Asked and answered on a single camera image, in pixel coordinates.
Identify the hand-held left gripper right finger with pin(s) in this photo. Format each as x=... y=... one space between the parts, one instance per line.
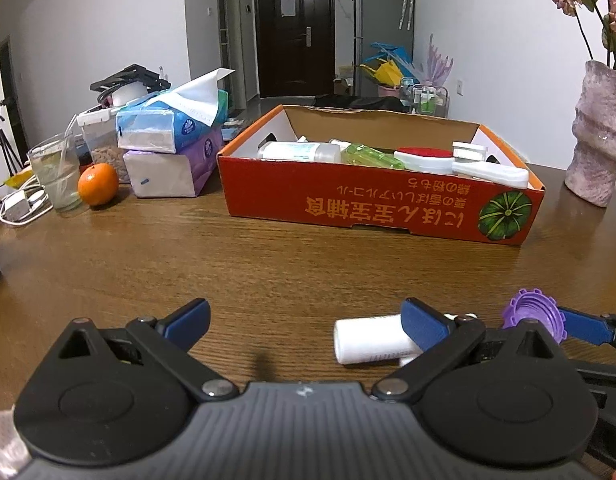
x=425 y=327

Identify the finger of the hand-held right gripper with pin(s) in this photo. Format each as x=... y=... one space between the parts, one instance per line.
x=585 y=326

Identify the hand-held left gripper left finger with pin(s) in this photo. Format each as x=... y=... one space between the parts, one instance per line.
x=187 y=321

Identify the white spray bottle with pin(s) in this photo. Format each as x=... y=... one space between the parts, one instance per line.
x=370 y=342

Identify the purple bottle cap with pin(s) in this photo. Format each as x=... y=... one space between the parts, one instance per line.
x=530 y=307

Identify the red cardboard box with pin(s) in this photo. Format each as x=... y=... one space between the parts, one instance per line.
x=378 y=205

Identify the red and white lint brush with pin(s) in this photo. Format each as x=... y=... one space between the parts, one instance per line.
x=423 y=156

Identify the green spray bottle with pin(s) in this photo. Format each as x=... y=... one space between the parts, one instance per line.
x=373 y=156

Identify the small white box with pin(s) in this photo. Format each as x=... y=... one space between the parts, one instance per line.
x=469 y=149

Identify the white plastic container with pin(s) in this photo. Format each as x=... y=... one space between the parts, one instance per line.
x=298 y=151

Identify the purple tissue pack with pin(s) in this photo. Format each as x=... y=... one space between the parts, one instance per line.
x=172 y=172

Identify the orange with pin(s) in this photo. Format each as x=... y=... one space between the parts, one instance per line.
x=97 y=185

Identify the clear glass cup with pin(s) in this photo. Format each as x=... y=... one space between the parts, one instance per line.
x=52 y=180

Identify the clear plastic food container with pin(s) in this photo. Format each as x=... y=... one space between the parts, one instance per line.
x=100 y=145

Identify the pink textured vase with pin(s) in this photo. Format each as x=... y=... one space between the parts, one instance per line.
x=600 y=130

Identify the blue tissue pack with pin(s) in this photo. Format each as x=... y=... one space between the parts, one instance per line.
x=152 y=127

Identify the white straw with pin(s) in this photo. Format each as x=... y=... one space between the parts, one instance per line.
x=67 y=145

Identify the metal trolley with bottles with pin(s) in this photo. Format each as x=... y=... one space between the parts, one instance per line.
x=428 y=100

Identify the black bag on floor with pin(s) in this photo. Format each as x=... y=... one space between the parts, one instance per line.
x=358 y=102

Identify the pink bucket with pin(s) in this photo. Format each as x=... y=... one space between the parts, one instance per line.
x=388 y=91

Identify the black rack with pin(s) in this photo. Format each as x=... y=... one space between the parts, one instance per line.
x=130 y=79

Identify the black tripod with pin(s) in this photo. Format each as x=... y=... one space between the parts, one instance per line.
x=3 y=145

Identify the cardboard box on floor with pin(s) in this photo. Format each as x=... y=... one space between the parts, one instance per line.
x=344 y=85

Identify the yellow bag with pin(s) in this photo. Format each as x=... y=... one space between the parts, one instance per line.
x=388 y=72

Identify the purple decorative plant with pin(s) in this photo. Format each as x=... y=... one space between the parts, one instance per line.
x=435 y=62

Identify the blue bag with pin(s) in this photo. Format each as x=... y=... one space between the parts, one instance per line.
x=390 y=52

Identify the dark brown door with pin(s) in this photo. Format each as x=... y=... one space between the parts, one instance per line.
x=294 y=60

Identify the grey refrigerator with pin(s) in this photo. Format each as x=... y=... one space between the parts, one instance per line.
x=383 y=20

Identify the white wall socket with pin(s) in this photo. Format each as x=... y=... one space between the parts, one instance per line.
x=459 y=87

